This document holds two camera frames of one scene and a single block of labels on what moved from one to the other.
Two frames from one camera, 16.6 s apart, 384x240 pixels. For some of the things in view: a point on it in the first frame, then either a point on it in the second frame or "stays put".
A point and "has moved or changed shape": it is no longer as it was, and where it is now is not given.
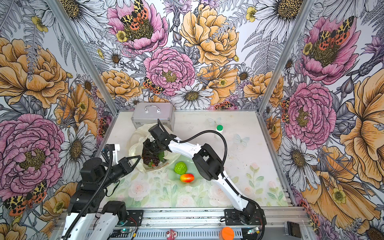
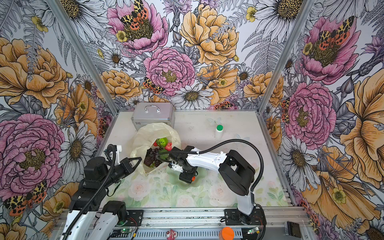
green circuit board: x=255 y=230 stays put
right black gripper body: x=153 y=146 → x=188 y=172
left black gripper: x=124 y=163 stays put
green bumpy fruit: x=180 y=168 has moved or changed shape
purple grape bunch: x=147 y=159 stays put
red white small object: x=171 y=235 stays put
